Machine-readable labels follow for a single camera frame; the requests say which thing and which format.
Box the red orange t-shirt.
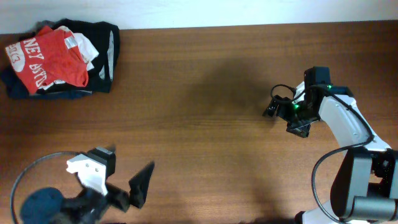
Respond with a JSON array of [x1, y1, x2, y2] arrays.
[[5, 26, 89, 94]]

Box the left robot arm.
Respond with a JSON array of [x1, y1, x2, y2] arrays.
[[10, 147, 155, 223]]

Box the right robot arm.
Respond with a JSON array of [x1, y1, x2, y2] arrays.
[[263, 67, 397, 223]]

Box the white t-shirt with green print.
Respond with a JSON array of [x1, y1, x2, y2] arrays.
[[37, 25, 100, 91]]

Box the black folded garment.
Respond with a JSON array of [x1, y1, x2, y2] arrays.
[[37, 19, 121, 94]]

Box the dark navy folded garment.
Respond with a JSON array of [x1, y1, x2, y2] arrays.
[[1, 65, 93, 100]]

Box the grey folded garment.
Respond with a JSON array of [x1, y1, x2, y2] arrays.
[[31, 20, 55, 32]]

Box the right black cable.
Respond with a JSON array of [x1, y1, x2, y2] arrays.
[[269, 83, 376, 224]]

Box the black cable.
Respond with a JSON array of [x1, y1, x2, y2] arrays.
[[269, 83, 376, 224], [9, 151, 80, 224]]

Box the left black cable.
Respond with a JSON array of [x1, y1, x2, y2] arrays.
[[9, 151, 80, 224]]

